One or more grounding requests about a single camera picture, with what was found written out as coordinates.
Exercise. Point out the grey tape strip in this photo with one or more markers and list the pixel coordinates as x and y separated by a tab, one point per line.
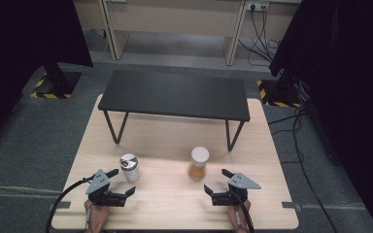
290	205
60	205

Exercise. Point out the black curtain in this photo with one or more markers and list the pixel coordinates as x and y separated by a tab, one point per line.
19	48
346	81

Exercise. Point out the beige wooden desk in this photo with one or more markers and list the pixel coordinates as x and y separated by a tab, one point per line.
175	16

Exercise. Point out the black shelf with metal legs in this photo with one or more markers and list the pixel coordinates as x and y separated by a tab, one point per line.
175	93

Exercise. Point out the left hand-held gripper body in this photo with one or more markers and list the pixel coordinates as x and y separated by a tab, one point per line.
101	187

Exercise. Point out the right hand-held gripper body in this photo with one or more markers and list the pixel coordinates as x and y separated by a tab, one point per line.
241	183

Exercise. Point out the glass salt shaker metal lid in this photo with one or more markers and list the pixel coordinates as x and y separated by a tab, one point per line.
130	170

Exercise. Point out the person's right hand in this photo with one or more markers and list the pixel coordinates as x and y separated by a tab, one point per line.
239	218

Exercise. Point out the orange spice jar white lid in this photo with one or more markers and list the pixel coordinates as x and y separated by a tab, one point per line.
198	163

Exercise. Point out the black stand base striped tape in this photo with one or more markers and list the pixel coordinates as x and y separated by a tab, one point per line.
58	84
280	93

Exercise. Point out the person's left hand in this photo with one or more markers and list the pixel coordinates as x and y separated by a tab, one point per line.
97	216

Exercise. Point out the white wall power outlet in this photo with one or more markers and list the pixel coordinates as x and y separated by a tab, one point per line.
256	5

